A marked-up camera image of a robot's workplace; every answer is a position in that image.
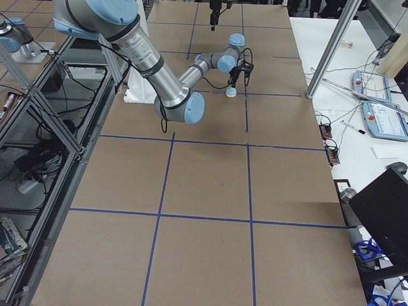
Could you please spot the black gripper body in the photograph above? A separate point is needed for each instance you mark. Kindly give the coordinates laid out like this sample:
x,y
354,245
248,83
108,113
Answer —
x,y
234,74
214,12

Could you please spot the white and blue bell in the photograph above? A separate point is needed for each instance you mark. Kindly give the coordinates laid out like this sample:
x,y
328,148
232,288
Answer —
x,y
231,92

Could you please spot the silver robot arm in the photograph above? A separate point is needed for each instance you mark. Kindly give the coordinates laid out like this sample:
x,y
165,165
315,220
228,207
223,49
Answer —
x,y
119,23

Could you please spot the brown paper table cover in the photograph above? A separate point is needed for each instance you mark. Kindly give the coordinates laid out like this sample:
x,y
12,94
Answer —
x,y
238,209

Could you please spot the black marker pen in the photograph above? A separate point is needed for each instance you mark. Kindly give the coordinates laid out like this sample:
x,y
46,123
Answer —
x,y
348,125

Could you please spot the upper teach pendant tablet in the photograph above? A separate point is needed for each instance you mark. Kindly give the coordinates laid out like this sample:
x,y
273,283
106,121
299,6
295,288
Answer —
x,y
372,84

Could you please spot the teach pendant tablet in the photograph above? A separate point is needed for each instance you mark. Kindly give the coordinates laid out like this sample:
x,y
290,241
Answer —
x,y
384,123
372,84

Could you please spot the lower teach pendant tablet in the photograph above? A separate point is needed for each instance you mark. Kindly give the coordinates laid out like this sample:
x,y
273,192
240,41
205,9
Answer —
x,y
384,123

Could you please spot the black monitor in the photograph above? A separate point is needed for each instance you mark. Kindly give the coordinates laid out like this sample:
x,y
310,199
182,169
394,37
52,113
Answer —
x,y
381,208

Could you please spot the stack of books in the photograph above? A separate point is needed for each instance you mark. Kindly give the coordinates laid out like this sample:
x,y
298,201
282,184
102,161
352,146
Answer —
x,y
13,248

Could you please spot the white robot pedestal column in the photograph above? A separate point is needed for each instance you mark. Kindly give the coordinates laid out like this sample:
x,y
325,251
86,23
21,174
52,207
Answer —
x,y
139,89

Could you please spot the aluminium frame post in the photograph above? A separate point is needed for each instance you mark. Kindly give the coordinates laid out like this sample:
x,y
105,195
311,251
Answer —
x,y
339,31

